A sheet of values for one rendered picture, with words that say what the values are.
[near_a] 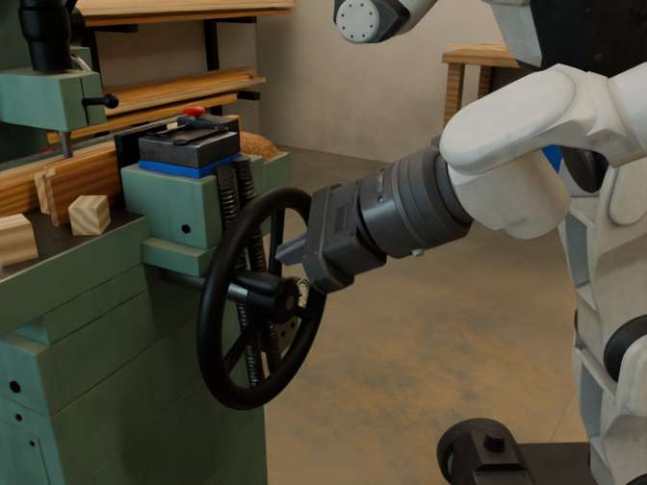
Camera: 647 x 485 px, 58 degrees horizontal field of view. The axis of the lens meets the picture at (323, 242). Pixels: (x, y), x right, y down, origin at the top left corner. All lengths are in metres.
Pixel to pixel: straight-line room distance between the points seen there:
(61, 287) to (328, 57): 3.85
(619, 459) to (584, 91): 0.90
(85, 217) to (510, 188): 0.49
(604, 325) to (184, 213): 0.69
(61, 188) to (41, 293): 0.15
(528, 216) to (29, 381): 0.58
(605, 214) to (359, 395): 1.16
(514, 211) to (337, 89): 3.96
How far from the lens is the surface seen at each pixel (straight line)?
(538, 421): 1.92
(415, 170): 0.51
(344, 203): 0.58
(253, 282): 0.63
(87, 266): 0.75
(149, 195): 0.79
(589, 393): 1.27
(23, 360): 0.77
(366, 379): 1.98
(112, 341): 0.82
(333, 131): 4.52
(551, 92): 0.47
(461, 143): 0.48
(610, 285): 1.04
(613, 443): 1.24
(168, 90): 3.58
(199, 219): 0.75
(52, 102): 0.87
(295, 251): 0.62
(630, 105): 0.48
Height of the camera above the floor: 1.18
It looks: 24 degrees down
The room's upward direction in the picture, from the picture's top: straight up
